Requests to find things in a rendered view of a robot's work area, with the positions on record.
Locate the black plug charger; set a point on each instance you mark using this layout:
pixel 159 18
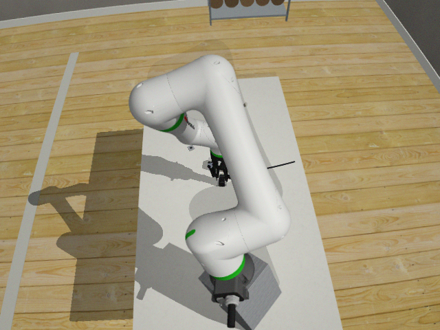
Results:
pixel 221 180

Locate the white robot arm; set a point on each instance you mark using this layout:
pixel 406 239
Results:
pixel 209 85

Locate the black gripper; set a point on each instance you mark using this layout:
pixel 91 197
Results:
pixel 224 169

